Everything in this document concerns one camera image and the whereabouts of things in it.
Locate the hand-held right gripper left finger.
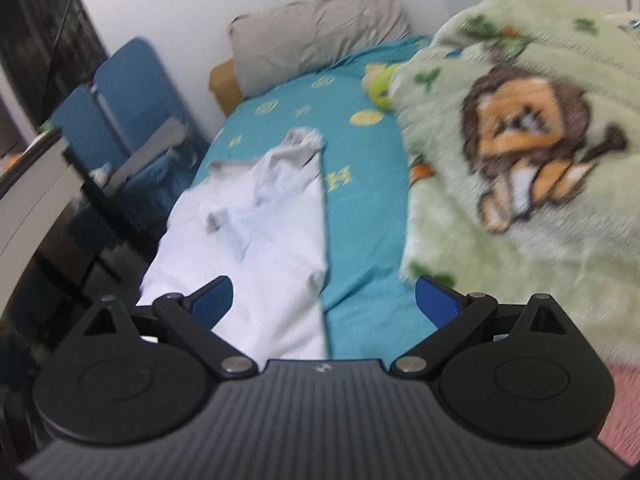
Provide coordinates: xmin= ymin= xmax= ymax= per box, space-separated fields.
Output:
xmin=82 ymin=276 xmax=259 ymax=378

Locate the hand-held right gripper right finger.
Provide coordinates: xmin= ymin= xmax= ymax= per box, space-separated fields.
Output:
xmin=390 ymin=275 xmax=568 ymax=378

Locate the white printed t-shirt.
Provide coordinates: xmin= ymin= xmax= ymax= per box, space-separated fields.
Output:
xmin=136 ymin=127 xmax=332 ymax=362

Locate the teal patterned bedsheet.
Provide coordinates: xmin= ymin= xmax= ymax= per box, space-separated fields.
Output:
xmin=189 ymin=35 xmax=441 ymax=362

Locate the green lion print blanket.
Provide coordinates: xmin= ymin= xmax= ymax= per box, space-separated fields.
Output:
xmin=389 ymin=0 xmax=640 ymax=363

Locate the grey cloth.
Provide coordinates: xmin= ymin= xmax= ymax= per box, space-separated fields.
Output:
xmin=111 ymin=116 xmax=190 ymax=187

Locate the white table with black legs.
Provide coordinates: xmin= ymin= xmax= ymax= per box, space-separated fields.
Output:
xmin=0 ymin=131 xmax=123 ymax=311

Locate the pink fluffy blanket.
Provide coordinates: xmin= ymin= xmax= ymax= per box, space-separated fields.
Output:
xmin=602 ymin=359 xmax=640 ymax=467

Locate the mustard yellow cushion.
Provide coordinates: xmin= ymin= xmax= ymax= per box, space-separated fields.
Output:
xmin=208 ymin=57 xmax=247 ymax=117

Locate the blue covered chair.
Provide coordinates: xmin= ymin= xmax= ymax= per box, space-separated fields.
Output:
xmin=94 ymin=36 xmax=212 ymax=211

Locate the green plush toy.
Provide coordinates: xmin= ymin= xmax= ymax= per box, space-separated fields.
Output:
xmin=361 ymin=61 xmax=403 ymax=112

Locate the grey pillow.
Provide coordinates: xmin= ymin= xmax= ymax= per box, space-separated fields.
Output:
xmin=226 ymin=0 xmax=415 ymax=100

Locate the dark grilled door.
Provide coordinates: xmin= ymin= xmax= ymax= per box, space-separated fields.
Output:
xmin=0 ymin=0 xmax=110 ymax=123

